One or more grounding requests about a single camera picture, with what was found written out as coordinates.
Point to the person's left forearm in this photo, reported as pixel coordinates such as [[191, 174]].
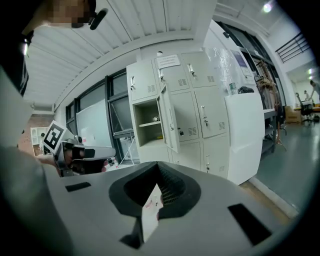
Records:
[[48, 166]]

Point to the white open shelf cabinet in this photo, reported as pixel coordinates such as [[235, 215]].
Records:
[[35, 137]]

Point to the small round metal item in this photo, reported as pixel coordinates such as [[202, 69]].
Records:
[[156, 119]]

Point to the white paper notice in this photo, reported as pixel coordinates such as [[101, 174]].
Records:
[[167, 61]]

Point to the wooden coat stand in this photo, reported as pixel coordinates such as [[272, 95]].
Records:
[[268, 85]]

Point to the black window frame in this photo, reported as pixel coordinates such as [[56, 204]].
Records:
[[108, 87]]

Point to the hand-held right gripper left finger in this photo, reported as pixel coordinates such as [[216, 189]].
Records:
[[100, 200]]

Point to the person's black shirt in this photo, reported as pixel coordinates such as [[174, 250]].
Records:
[[15, 62]]

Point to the white whiteboard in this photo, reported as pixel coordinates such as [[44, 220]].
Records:
[[95, 125]]

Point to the black bundle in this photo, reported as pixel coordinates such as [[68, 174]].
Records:
[[245, 90]]

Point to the white metal locker cabinet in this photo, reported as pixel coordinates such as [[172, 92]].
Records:
[[185, 107]]

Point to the brown cardboard box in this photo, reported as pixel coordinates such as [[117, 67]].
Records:
[[293, 115]]

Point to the person's head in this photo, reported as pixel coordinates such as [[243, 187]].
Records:
[[70, 12]]

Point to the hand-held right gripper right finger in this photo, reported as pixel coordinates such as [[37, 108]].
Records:
[[212, 200]]

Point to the black head-worn camera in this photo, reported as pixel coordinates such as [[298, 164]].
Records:
[[98, 18]]

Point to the black padlock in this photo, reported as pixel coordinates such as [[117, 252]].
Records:
[[181, 132]]

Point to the locker door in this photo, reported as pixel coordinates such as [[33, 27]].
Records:
[[168, 112]]

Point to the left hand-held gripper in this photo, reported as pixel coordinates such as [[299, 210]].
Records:
[[53, 137]]

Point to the round ceiling lamp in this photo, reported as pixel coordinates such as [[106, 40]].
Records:
[[267, 7]]

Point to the black office chair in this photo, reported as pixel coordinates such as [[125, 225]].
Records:
[[307, 111]]

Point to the black railing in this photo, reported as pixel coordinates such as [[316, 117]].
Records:
[[292, 47]]

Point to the clear plastic water bottle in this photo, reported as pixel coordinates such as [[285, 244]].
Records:
[[232, 88]]

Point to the grey metal rack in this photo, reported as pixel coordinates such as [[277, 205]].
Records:
[[270, 132]]

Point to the clear plastic sheet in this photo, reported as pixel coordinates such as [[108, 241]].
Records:
[[220, 65]]

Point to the black wall camera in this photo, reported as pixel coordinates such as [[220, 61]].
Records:
[[226, 35]]

